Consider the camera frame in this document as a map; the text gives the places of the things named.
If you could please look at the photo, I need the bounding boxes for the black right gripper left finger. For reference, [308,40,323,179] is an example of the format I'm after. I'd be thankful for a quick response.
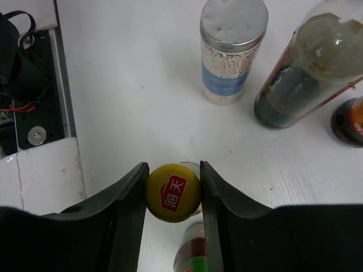
[1,163,149,271]

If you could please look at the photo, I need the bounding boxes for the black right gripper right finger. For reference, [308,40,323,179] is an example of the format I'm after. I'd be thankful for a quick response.
[200,161,362,271]

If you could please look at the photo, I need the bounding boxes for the yellow cap sauce bottle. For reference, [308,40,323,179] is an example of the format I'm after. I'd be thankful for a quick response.
[145,161,209,271]

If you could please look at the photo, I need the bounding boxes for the silver lid white granule jar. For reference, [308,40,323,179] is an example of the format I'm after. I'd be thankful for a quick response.
[200,1,269,105]

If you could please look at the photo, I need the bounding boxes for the red lid sauce jar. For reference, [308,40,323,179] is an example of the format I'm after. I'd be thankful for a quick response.
[331,96,362,148]

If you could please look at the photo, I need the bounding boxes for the tall dark soy sauce bottle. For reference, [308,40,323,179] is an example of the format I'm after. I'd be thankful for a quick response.
[254,1,362,129]

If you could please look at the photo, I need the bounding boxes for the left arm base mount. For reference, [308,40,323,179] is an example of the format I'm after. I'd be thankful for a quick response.
[1,10,73,158]

